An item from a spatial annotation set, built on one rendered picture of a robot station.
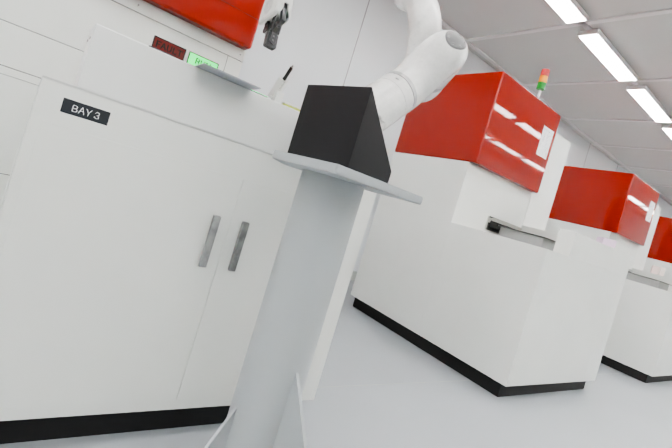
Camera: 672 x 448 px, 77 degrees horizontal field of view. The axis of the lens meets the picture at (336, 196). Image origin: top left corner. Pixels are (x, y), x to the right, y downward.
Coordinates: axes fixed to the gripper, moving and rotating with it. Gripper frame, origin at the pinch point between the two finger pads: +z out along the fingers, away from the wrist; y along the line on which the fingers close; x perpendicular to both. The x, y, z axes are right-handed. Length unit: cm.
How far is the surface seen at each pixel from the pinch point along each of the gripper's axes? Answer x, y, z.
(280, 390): 13, 16, 87
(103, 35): -38.0, 0.7, 18.0
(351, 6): 148, -175, -168
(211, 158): -7.7, -3.1, 35.9
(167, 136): -19.5, -2.7, 34.0
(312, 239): 10, 22, 52
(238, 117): -4.1, -0.5, 23.8
